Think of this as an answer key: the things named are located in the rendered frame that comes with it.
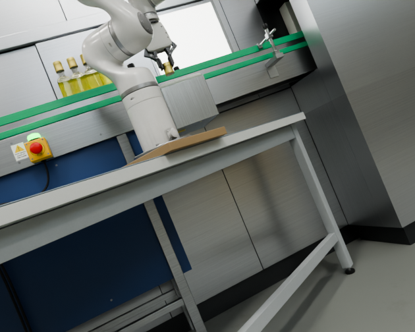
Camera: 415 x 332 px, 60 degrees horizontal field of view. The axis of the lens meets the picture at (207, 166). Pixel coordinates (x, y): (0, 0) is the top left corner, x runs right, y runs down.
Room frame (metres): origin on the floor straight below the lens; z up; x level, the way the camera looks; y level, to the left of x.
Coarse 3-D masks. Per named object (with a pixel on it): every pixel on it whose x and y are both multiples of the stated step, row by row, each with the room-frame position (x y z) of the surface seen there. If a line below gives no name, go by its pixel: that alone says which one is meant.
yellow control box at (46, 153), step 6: (42, 138) 1.24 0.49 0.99; (24, 144) 1.22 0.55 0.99; (30, 144) 1.23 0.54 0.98; (42, 144) 1.24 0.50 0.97; (48, 144) 1.29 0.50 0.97; (42, 150) 1.24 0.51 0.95; (48, 150) 1.24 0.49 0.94; (30, 156) 1.22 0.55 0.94; (36, 156) 1.23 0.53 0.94; (42, 156) 1.23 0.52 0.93; (48, 156) 1.25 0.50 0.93; (36, 162) 1.26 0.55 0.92
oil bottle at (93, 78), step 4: (88, 68) 1.51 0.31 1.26; (84, 72) 1.50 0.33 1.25; (88, 72) 1.50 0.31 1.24; (92, 72) 1.50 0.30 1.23; (96, 72) 1.51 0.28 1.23; (88, 76) 1.50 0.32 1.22; (92, 76) 1.50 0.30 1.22; (96, 76) 1.51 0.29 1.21; (88, 80) 1.50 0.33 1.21; (92, 80) 1.50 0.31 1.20; (96, 80) 1.50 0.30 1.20; (100, 80) 1.51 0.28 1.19; (88, 84) 1.51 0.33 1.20; (92, 84) 1.50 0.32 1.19; (96, 84) 1.50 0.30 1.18; (100, 84) 1.51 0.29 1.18; (92, 88) 1.50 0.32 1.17
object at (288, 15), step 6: (282, 6) 1.95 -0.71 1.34; (288, 6) 1.93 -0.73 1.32; (282, 12) 1.97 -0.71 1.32; (288, 12) 1.93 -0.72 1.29; (288, 18) 1.95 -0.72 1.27; (294, 18) 1.93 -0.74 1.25; (288, 24) 1.97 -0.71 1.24; (294, 24) 1.92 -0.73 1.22; (288, 30) 1.98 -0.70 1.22; (294, 30) 1.93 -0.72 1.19; (300, 30) 1.93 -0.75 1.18
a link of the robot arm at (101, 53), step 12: (108, 24) 1.03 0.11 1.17; (96, 36) 1.04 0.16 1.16; (108, 36) 1.03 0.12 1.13; (84, 48) 1.07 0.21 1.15; (96, 48) 1.05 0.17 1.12; (108, 48) 1.04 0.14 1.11; (96, 60) 1.05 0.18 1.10; (108, 60) 1.06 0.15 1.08; (120, 60) 1.08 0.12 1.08; (108, 72) 1.05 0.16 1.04; (120, 72) 1.03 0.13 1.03; (132, 72) 1.03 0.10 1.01; (144, 72) 1.04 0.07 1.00; (120, 84) 1.04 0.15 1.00; (132, 84) 1.03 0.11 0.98; (144, 84) 1.03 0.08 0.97; (156, 84) 1.06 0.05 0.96
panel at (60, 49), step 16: (208, 0) 1.85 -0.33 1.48; (80, 32) 1.66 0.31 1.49; (224, 32) 1.85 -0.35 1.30; (48, 48) 1.61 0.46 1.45; (64, 48) 1.63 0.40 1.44; (80, 48) 1.65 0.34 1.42; (48, 64) 1.60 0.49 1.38; (64, 64) 1.62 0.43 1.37; (80, 64) 1.64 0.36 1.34; (144, 64) 1.72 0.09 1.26
